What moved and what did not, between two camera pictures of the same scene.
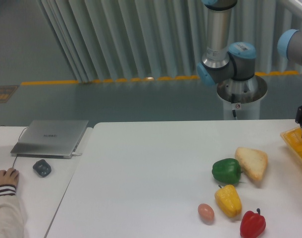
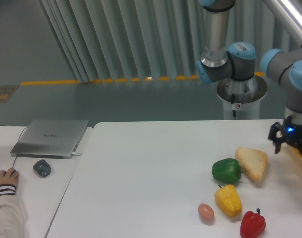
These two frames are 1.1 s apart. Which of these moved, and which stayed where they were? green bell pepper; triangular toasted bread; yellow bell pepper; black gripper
Moved: black gripper
Stayed: yellow bell pepper; triangular toasted bread; green bell pepper
